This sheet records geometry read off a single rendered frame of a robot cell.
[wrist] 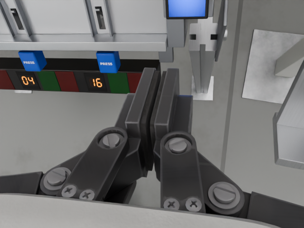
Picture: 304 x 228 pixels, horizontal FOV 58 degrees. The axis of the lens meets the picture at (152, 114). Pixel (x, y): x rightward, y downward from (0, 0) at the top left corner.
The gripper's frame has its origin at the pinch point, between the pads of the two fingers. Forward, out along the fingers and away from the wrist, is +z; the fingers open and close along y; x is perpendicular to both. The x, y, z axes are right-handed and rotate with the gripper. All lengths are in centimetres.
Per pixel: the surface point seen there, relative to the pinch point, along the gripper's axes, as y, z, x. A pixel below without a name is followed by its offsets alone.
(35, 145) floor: -66, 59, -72
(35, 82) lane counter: -23.6, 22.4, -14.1
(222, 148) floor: 10, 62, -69
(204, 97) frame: 3, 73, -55
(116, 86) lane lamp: -10.6, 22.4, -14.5
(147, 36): -4.8, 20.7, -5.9
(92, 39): -11.4, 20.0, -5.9
